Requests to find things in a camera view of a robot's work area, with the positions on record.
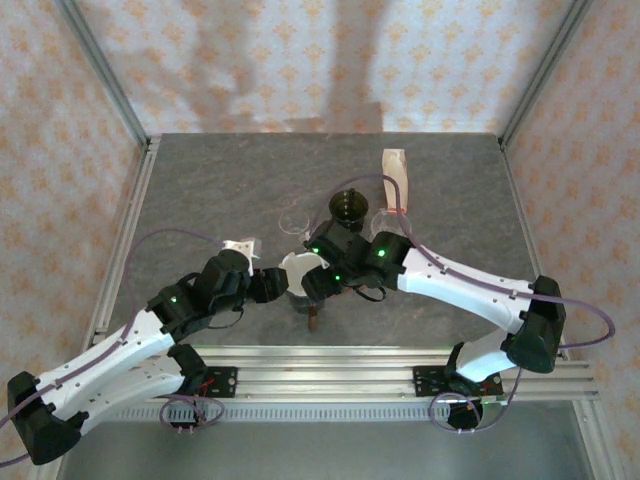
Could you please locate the white paper coffee filter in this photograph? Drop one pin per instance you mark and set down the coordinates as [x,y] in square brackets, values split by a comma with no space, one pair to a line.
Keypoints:
[295,270]

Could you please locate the clear glass beaker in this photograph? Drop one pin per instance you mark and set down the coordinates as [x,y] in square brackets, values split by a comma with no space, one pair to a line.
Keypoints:
[300,299]

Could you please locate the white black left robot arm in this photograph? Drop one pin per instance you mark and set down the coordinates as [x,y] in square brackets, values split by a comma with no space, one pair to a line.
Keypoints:
[110,360]

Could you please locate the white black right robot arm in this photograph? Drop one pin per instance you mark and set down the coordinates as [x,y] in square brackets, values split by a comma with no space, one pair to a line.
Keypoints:
[460,290]

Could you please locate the white orange coffee bag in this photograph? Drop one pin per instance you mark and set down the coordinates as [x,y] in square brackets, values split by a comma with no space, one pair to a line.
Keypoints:
[395,170]

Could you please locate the dark green glass jar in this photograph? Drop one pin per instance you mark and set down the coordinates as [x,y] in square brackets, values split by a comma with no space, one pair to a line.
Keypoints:
[350,205]

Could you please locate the aluminium base beam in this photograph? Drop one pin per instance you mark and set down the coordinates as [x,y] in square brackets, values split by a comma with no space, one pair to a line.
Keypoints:
[325,370]

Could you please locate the aluminium side rail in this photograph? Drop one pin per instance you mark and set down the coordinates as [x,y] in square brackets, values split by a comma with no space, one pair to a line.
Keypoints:
[132,215]

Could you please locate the aluminium corner post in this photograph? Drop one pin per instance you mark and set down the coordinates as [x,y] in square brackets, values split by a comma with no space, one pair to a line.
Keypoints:
[545,75]
[100,65]

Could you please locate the aluminium frame leg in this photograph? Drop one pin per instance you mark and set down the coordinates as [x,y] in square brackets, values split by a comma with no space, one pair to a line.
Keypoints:
[595,440]

